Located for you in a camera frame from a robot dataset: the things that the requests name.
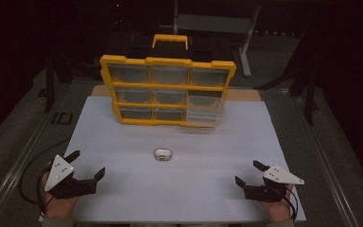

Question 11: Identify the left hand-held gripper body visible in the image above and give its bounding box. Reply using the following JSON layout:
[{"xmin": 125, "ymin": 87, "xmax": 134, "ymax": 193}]
[{"xmin": 43, "ymin": 154, "xmax": 97, "ymax": 200}]

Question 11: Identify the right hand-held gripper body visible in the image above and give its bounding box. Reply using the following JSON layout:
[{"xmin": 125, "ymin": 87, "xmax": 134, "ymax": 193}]
[{"xmin": 243, "ymin": 164, "xmax": 305, "ymax": 203}]

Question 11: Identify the small metal ring object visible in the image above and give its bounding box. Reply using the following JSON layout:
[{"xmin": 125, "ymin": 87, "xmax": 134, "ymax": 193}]
[{"xmin": 153, "ymin": 148, "xmax": 173, "ymax": 162}]

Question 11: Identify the clear pulled-out drawer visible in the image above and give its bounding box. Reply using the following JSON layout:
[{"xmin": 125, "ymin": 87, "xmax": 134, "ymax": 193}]
[{"xmin": 184, "ymin": 90, "xmax": 227, "ymax": 129}]

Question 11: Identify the yellow drawer organizer cabinet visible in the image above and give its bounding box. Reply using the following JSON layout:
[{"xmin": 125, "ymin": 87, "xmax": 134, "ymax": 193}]
[{"xmin": 99, "ymin": 33, "xmax": 237, "ymax": 128}]

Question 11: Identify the person's right hand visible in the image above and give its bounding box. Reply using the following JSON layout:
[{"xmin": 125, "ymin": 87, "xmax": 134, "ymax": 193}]
[{"xmin": 260, "ymin": 183, "xmax": 295, "ymax": 222}]

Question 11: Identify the person's left hand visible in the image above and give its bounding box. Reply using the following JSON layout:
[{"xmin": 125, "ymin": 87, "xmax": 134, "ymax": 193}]
[{"xmin": 40, "ymin": 171, "xmax": 80, "ymax": 218}]

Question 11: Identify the black square floor plate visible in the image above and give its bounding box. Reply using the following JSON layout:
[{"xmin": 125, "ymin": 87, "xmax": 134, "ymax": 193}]
[{"xmin": 51, "ymin": 111, "xmax": 74, "ymax": 126}]

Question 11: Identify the brown wooden board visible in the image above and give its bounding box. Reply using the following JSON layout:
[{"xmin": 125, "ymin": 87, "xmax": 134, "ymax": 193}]
[{"xmin": 89, "ymin": 84, "xmax": 263, "ymax": 102}]

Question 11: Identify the black stand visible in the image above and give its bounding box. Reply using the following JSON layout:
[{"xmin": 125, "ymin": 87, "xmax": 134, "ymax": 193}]
[
  {"xmin": 287, "ymin": 61, "xmax": 320, "ymax": 127},
  {"xmin": 37, "ymin": 51, "xmax": 58, "ymax": 114}
]

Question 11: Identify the grey metal stand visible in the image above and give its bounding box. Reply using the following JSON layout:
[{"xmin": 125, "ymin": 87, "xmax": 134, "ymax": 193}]
[{"xmin": 172, "ymin": 0, "xmax": 263, "ymax": 79}]

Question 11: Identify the black cable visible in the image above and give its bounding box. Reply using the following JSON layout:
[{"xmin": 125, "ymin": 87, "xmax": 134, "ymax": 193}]
[
  {"xmin": 19, "ymin": 138, "xmax": 71, "ymax": 218},
  {"xmin": 282, "ymin": 186, "xmax": 300, "ymax": 221}
]

